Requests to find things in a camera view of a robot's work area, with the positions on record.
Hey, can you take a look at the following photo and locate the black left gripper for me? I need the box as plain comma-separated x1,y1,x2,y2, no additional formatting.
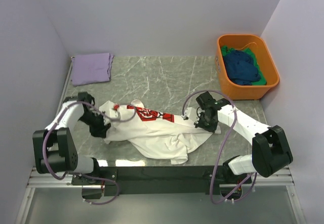
79,111,111,139

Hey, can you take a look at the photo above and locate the white t-shirt red print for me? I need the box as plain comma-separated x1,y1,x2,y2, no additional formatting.
99,100,212,165

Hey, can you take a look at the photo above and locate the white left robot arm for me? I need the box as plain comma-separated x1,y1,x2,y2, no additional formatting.
32,92,111,185

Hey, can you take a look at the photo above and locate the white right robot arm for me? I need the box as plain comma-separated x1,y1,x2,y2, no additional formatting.
194,91,293,183

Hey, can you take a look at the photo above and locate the folded lavender t-shirt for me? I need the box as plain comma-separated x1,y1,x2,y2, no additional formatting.
71,53,114,86

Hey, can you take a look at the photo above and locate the blue t-shirt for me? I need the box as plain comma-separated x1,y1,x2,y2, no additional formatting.
222,50,261,86

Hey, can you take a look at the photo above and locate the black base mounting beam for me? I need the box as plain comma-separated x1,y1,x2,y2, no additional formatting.
71,166,252,199

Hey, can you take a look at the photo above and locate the green t-shirt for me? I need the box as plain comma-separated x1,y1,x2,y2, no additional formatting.
220,46,268,86

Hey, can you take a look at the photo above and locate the orange plastic bin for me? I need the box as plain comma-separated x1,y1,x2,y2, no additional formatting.
215,34,279,100

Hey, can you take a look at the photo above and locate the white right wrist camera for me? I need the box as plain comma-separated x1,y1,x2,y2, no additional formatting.
182,107,201,123

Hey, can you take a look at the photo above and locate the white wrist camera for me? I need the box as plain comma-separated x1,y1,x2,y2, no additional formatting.
105,108,121,121
182,107,201,123

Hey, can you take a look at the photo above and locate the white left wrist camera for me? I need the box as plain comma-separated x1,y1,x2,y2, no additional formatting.
105,108,121,121

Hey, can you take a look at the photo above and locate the aluminium extrusion rail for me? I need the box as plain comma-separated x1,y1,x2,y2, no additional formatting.
26,167,295,188

